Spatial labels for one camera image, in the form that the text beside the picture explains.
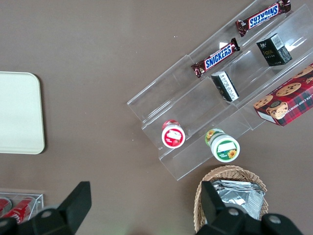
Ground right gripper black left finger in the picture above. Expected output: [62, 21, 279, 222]
[31, 181, 92, 235]

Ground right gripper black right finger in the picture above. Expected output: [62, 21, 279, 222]
[195, 180, 247, 235]

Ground silver foil tray stack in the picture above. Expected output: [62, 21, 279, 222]
[212, 180, 266, 221]

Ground light wicker basket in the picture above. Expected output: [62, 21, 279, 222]
[193, 165, 270, 235]

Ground cream plastic tray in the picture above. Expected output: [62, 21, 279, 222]
[0, 71, 45, 155]

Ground clear acrylic bottle rack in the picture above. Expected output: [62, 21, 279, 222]
[0, 188, 45, 226]

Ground red cola bottle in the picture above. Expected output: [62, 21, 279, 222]
[0, 198, 12, 213]
[2, 199, 34, 225]

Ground green lid jar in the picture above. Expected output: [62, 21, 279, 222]
[204, 128, 240, 163]

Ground red lid jar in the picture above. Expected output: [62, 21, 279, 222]
[160, 119, 186, 149]

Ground clear acrylic tiered stand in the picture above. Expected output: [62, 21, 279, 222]
[126, 0, 313, 182]

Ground small black carton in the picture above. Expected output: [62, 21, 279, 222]
[210, 70, 240, 102]
[255, 33, 293, 67]

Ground red tartan cookie box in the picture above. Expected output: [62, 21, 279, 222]
[253, 62, 313, 127]

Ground Snickers chocolate bar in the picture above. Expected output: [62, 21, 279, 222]
[191, 38, 241, 78]
[235, 0, 292, 38]

